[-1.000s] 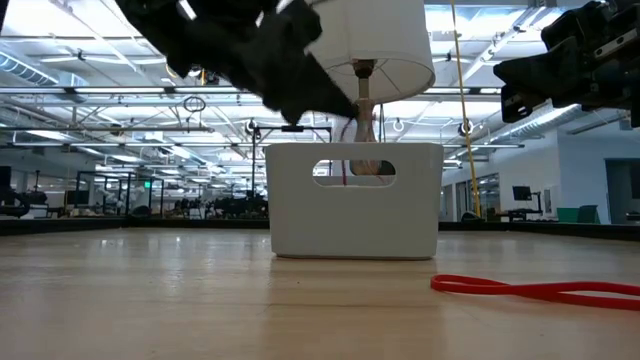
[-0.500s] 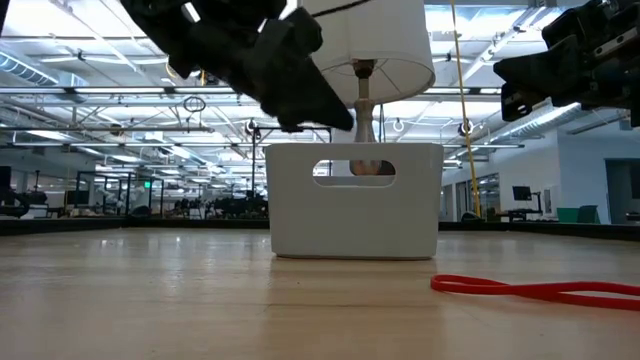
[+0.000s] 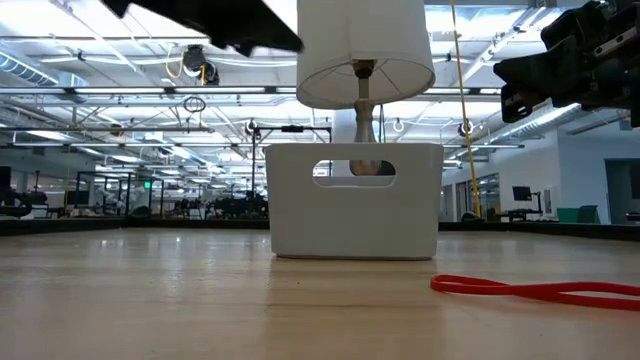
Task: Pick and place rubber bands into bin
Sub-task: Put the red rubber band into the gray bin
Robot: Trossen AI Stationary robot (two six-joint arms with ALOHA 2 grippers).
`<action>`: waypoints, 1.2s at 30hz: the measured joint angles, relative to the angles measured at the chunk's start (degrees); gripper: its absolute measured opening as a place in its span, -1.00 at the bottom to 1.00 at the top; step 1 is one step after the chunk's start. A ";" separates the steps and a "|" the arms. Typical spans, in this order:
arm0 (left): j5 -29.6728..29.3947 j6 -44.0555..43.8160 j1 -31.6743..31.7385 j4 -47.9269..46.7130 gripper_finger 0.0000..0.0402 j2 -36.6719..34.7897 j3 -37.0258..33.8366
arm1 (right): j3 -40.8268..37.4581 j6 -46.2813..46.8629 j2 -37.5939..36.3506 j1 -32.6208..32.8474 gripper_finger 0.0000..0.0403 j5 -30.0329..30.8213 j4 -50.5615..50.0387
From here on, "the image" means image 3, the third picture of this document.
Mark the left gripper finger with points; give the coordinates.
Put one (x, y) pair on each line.
(255, 30)

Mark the black stand frame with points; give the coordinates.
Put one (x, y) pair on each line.
(292, 129)

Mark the green seat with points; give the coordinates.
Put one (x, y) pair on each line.
(580, 215)

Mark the silver lamp base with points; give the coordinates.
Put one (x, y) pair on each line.
(364, 120)

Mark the black computer monitor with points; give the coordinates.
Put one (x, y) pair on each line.
(522, 193)

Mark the white plastic bin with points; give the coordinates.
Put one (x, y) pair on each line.
(350, 225)

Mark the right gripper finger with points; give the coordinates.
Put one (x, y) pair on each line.
(540, 80)

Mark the background black robot arm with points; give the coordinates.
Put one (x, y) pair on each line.
(17, 202)

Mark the long red rubber band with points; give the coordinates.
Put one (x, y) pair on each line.
(500, 288)

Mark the white lamp shade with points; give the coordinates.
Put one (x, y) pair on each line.
(365, 35)

